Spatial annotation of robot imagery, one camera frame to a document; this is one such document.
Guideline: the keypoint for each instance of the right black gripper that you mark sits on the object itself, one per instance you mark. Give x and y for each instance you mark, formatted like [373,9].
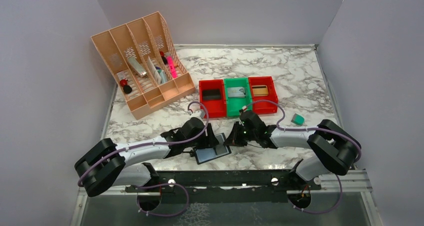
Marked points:
[233,139]

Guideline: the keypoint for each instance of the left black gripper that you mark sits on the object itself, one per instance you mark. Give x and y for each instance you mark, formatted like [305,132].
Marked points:
[209,141]

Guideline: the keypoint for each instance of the black leather card holder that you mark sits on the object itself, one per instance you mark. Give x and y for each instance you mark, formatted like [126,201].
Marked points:
[206,155]

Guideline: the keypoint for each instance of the grey card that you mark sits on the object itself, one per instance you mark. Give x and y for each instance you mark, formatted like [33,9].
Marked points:
[211,94]

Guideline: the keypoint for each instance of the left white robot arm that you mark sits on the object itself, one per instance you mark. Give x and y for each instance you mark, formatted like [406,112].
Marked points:
[106,164]

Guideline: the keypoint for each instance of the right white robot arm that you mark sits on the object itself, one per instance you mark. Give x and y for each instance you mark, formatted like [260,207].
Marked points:
[335,151]

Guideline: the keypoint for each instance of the silver card in bin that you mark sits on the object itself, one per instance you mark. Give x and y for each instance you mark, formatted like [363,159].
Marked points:
[236,92]

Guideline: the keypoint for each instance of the gold card in bin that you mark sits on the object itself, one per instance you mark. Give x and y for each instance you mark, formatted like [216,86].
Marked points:
[260,90]

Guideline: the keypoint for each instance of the green bin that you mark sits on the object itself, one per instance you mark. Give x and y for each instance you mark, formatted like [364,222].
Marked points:
[233,105]

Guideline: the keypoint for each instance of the left red bin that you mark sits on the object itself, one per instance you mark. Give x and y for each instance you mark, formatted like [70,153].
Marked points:
[216,108]

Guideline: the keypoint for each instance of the red bin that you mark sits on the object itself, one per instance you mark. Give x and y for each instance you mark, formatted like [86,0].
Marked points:
[216,108]
[261,107]

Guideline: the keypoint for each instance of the right red bin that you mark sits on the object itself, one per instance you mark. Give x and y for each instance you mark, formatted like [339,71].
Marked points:
[261,107]

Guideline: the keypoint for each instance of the teal eraser block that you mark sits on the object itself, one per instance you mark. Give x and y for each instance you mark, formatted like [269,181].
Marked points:
[298,119]

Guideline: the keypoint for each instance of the pink highlighter marker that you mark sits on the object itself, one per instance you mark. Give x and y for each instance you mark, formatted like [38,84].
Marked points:
[171,66]

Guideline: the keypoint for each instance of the peach desk file organizer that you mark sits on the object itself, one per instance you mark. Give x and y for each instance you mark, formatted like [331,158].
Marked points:
[145,37]

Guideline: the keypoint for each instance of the red and black stamp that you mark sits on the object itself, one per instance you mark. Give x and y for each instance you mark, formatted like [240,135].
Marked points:
[127,89]

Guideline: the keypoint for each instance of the white paper pad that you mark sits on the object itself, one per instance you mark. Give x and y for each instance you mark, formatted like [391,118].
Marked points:
[154,71]

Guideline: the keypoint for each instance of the silver stapler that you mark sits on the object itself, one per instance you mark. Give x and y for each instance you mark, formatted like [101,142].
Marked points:
[137,66]

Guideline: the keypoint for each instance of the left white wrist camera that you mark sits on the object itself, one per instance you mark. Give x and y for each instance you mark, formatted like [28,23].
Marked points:
[199,114]

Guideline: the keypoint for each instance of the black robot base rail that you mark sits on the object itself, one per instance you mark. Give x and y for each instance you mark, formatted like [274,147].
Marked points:
[223,186]

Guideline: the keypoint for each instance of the aluminium frame rail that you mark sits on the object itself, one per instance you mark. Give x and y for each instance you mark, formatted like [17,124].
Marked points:
[354,181]

